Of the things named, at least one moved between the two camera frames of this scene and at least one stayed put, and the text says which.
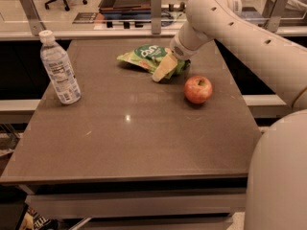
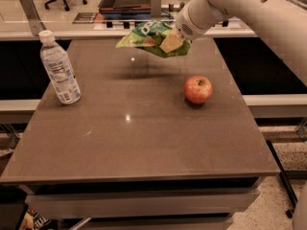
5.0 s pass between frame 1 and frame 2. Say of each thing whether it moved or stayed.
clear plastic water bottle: stayed
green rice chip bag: moved
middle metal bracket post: stayed
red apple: stayed
